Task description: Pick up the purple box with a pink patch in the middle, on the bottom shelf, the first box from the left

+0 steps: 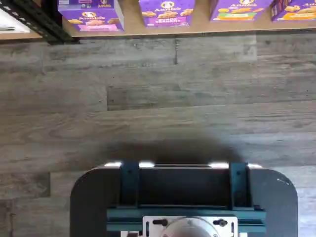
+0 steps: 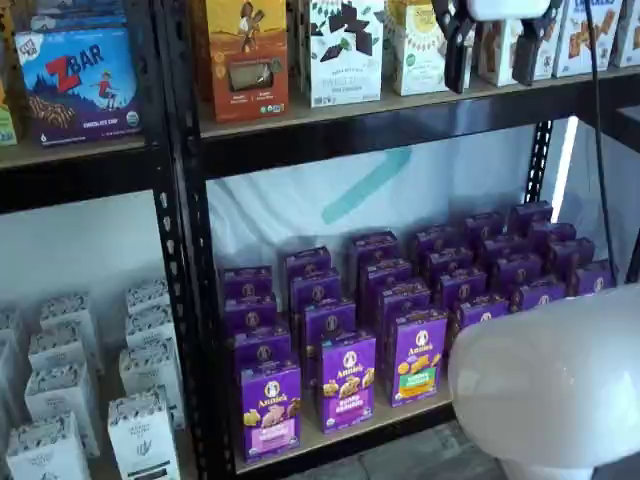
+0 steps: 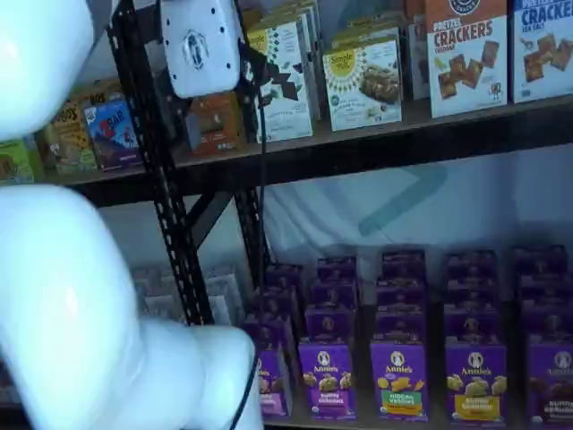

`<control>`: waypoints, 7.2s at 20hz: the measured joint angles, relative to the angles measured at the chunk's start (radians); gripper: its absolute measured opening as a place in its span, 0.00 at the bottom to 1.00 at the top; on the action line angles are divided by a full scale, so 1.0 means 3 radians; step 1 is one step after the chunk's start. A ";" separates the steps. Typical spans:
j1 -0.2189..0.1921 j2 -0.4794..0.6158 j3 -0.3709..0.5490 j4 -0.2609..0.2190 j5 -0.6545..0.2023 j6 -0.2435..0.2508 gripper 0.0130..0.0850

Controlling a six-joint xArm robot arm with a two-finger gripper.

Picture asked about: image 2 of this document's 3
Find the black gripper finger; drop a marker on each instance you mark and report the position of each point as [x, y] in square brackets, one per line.
[456, 55]
[525, 57]

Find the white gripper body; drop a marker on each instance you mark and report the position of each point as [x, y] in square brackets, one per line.
[507, 9]

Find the purple Annie's box pink patch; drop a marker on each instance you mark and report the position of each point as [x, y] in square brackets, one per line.
[272, 415]

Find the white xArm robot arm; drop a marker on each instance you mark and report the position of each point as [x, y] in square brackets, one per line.
[540, 380]

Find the pretzel crackers cheddar box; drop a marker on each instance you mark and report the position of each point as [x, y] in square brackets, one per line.
[495, 50]

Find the Simple Mills snack bar box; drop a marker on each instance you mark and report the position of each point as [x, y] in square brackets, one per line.
[420, 55]

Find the pretzel crackers sea salt box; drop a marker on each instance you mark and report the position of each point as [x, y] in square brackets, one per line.
[607, 35]

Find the white crackers box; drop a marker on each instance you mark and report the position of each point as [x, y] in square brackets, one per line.
[629, 35]

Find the white chocolate chip box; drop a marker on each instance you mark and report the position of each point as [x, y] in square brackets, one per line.
[345, 60]

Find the black metal shelf rack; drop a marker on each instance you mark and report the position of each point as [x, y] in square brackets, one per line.
[350, 140]
[75, 180]

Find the purple Annie's snack box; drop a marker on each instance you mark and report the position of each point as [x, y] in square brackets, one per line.
[372, 245]
[520, 272]
[482, 225]
[530, 212]
[502, 247]
[330, 320]
[462, 287]
[247, 285]
[250, 315]
[450, 262]
[592, 280]
[570, 255]
[552, 232]
[317, 287]
[390, 272]
[435, 237]
[307, 260]
[405, 297]
[260, 350]

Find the orange yellow Revival box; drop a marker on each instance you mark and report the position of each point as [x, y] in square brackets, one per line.
[247, 60]

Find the purple Annie's box brown bunnies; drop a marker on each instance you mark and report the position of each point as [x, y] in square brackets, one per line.
[537, 297]

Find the purple Annie's box yellow bunnies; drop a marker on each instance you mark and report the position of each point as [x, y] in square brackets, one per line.
[480, 312]

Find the purple Annie's box green patch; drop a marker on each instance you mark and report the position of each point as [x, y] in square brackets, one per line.
[417, 360]

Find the blue Z Bar box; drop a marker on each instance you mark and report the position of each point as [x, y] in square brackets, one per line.
[75, 15]
[80, 90]

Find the white tea box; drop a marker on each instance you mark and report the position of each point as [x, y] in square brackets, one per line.
[60, 350]
[150, 325]
[147, 295]
[47, 455]
[65, 312]
[142, 440]
[150, 370]
[60, 395]
[10, 322]

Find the yellow Bobo's bar box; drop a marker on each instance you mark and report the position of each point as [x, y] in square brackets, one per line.
[6, 75]

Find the teal tape strip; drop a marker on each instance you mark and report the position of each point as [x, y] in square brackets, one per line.
[367, 185]

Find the white plastic backdrop sheet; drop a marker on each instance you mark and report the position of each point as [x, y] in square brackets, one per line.
[280, 210]

